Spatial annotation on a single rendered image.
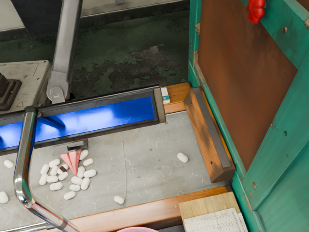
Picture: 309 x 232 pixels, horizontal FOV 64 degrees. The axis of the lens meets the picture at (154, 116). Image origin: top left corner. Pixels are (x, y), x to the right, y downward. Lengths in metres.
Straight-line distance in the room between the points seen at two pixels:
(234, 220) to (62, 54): 0.66
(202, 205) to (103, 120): 0.36
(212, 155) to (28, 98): 1.13
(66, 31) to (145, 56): 1.54
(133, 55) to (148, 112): 1.88
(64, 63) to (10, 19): 2.19
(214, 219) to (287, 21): 0.49
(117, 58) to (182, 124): 1.57
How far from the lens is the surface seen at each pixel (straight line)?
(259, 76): 0.48
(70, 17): 0.83
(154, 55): 2.30
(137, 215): 0.71
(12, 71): 1.78
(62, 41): 0.81
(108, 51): 2.44
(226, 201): 0.71
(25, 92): 1.59
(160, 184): 0.76
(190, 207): 0.70
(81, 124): 0.49
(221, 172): 0.66
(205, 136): 0.71
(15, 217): 0.86
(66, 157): 0.78
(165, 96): 0.88
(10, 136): 0.53
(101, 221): 0.73
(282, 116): 0.42
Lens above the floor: 1.44
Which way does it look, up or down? 52 degrees down
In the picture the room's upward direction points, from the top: 8 degrees counter-clockwise
